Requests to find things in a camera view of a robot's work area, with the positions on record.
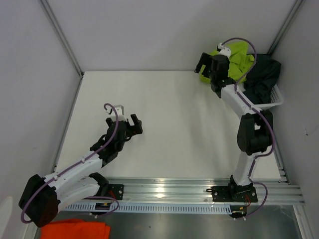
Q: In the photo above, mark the lime green shorts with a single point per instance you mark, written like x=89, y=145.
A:
x=243, y=58

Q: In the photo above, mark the left aluminium corner post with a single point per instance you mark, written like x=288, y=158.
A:
x=48, y=11

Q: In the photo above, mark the orange cloth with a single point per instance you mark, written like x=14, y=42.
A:
x=75, y=229

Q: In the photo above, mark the white plastic basket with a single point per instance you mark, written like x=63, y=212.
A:
x=274, y=99

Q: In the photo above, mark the white slotted cable duct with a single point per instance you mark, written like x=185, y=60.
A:
x=95, y=207

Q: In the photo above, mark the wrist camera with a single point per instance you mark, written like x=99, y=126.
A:
x=223, y=50
x=118, y=110

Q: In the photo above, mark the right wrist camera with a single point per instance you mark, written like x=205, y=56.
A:
x=223, y=50

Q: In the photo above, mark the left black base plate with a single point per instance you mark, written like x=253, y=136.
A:
x=113, y=190

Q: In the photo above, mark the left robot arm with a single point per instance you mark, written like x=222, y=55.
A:
x=44, y=197

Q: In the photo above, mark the aluminium corner post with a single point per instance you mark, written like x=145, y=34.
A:
x=288, y=21
x=48, y=11

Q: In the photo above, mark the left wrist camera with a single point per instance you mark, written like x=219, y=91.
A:
x=118, y=110

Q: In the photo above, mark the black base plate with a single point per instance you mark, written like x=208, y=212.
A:
x=238, y=194
x=113, y=190

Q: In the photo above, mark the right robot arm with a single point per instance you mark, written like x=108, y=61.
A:
x=255, y=133

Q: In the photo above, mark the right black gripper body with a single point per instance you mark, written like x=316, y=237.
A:
x=212, y=75

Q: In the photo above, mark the aluminium mounting rail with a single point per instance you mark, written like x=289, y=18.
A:
x=193, y=191

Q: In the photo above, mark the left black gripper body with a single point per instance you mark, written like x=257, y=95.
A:
x=127, y=133

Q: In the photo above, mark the dark navy shorts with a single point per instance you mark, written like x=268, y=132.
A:
x=261, y=79

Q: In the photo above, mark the right aluminium corner post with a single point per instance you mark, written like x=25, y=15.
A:
x=288, y=21

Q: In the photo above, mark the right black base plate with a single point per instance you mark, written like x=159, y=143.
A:
x=238, y=194

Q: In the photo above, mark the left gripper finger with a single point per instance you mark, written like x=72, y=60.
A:
x=136, y=128
x=110, y=122

